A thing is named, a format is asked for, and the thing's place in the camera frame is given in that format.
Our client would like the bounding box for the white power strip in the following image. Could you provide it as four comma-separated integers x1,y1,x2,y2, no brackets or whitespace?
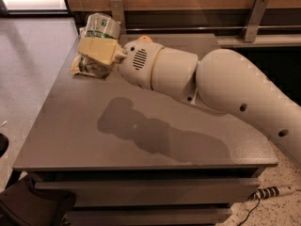
249,186,296,201

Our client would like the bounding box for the silver 7up soda can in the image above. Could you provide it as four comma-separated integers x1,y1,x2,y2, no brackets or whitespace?
76,12,122,79

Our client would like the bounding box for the right metal wall bracket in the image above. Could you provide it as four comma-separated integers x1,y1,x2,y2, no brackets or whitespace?
242,0,270,43

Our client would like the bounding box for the black power cable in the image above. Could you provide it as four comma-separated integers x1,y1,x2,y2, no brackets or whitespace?
236,197,261,226

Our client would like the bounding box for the grey drawer cabinet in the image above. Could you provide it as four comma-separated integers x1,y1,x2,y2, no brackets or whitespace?
11,32,279,226

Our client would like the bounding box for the black chair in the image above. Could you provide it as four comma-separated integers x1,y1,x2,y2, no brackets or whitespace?
0,175,76,226

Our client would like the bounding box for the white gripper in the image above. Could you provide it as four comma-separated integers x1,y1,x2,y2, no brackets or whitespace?
77,37,164,89

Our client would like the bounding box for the yellow brown chip bag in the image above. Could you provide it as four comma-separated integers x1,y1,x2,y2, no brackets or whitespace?
69,25,95,77

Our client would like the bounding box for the metal wall rail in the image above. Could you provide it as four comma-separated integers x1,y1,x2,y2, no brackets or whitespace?
125,25,301,33

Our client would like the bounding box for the left metal wall bracket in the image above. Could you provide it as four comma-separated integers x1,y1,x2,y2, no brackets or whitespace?
110,0,126,34

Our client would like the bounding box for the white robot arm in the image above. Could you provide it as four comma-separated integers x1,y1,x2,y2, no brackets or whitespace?
78,37,301,165

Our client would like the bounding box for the orange fruit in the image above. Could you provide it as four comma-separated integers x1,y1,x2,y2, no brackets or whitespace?
138,36,153,42

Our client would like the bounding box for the metal wall bracket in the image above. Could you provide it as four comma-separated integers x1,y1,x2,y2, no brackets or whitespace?
110,0,126,34
242,0,270,43

